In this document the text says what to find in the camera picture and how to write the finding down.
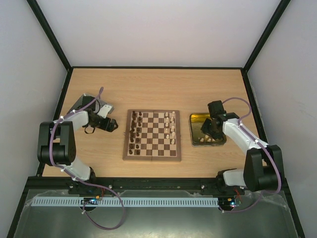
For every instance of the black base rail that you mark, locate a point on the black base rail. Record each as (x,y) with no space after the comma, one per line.
(203,186)

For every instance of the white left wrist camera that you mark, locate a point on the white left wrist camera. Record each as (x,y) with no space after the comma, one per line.
(105,110)

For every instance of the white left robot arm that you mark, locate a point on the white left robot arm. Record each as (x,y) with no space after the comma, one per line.
(56,141)

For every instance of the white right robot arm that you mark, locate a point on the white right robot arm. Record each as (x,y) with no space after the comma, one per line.
(263,168)

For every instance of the gold metal tin tray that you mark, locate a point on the gold metal tin tray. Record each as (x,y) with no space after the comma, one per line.
(198,138)

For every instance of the slotted white cable duct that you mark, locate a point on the slotted white cable duct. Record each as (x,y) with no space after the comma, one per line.
(126,202)

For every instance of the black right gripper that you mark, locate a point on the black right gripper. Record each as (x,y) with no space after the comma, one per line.
(210,129)

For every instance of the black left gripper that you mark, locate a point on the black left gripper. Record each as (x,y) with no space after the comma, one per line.
(110,128)

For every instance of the wooden chess board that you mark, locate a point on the wooden chess board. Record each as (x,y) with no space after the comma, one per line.
(151,132)

